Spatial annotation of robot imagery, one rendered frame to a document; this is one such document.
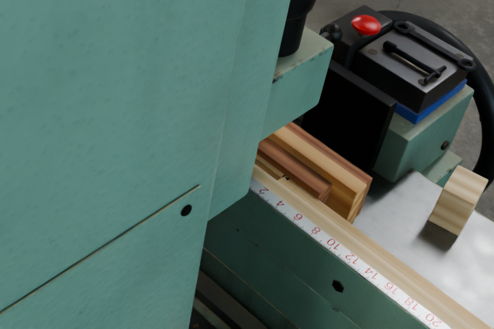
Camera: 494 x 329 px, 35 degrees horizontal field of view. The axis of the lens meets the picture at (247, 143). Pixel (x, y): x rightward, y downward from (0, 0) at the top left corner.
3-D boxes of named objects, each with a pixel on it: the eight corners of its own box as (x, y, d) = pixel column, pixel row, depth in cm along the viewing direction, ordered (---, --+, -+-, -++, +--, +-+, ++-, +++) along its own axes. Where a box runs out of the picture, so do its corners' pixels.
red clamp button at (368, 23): (384, 31, 79) (387, 23, 79) (368, 41, 78) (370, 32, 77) (362, 17, 81) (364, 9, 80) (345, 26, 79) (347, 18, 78)
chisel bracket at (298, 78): (316, 117, 72) (337, 43, 66) (212, 186, 64) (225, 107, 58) (258, 78, 75) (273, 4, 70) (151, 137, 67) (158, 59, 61)
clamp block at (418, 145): (452, 150, 90) (479, 91, 84) (387, 205, 81) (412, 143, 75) (352, 87, 96) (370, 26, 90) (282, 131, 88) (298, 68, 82)
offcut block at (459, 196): (473, 211, 78) (489, 179, 75) (459, 236, 75) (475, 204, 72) (442, 195, 79) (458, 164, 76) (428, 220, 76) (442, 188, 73)
